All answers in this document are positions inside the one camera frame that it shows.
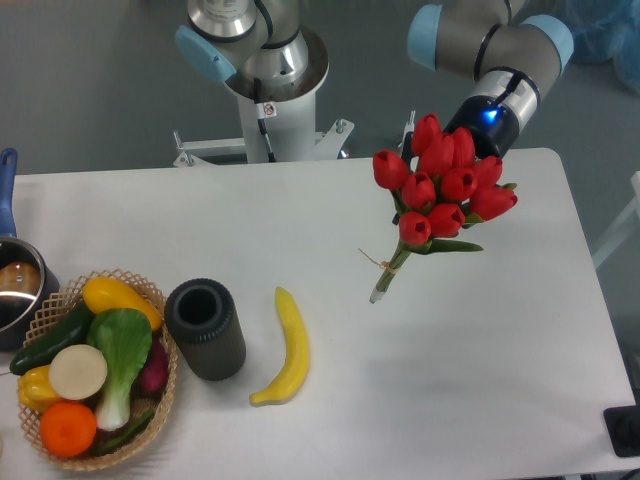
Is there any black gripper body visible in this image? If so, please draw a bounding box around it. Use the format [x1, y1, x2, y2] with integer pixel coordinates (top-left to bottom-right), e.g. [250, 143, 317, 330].
[444, 95, 519, 158]

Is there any red tulip bouquet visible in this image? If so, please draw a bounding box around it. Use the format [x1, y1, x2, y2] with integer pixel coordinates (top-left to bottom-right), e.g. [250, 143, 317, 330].
[369, 113, 518, 304]

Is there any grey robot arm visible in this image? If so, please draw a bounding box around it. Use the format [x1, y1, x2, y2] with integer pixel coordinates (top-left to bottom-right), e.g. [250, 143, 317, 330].
[175, 1, 574, 163]

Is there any blue plastic bag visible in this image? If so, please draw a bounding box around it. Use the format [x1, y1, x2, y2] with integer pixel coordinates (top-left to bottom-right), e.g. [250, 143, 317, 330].
[560, 1, 639, 95]

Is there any yellow banana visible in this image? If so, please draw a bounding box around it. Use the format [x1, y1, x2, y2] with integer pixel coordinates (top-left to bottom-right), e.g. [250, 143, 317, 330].
[249, 287, 311, 407]

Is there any black device at edge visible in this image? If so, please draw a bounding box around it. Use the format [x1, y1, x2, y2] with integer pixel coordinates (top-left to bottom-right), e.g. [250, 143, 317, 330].
[603, 405, 639, 458]

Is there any dark grey ribbed vase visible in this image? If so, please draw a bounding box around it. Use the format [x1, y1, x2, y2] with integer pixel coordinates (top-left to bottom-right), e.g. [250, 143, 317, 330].
[164, 278, 246, 381]

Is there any purple eggplant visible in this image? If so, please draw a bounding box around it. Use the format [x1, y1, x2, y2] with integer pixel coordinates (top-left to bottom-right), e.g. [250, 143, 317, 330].
[137, 337, 169, 395]

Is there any green bok choy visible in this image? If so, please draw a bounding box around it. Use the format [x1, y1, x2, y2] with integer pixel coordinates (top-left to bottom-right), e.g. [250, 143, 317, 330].
[87, 308, 152, 432]

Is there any yellow squash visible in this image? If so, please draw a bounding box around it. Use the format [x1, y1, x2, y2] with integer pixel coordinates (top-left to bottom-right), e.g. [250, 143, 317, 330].
[82, 277, 163, 331]

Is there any woven wicker basket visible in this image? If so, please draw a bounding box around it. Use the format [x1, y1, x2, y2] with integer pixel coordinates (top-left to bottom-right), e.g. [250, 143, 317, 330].
[18, 269, 178, 472]

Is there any dark green cucumber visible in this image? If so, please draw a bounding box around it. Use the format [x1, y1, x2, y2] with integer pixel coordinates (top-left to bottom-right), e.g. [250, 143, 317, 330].
[9, 300, 95, 376]

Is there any white round radish slice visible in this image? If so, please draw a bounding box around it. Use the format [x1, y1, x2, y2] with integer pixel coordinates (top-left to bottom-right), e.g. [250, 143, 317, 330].
[48, 344, 108, 401]

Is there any green chili pepper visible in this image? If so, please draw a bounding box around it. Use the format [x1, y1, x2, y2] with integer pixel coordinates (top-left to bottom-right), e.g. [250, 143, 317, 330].
[93, 410, 155, 457]

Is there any orange fruit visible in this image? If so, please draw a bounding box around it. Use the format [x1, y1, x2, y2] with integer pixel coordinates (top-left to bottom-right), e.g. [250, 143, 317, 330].
[39, 402, 97, 458]

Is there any yellow bell pepper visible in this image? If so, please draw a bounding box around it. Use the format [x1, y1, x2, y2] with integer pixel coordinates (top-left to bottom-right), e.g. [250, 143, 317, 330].
[18, 365, 63, 413]

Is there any white frame at right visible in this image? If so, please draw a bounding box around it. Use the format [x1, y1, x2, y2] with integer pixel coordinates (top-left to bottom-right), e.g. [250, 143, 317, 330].
[591, 171, 639, 270]

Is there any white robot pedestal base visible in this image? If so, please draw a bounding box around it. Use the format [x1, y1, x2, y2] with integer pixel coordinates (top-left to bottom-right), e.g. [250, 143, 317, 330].
[173, 88, 355, 167]

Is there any blue handled saucepan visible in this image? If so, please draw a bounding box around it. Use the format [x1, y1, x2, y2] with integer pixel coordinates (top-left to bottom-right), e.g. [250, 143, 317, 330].
[1, 148, 59, 352]

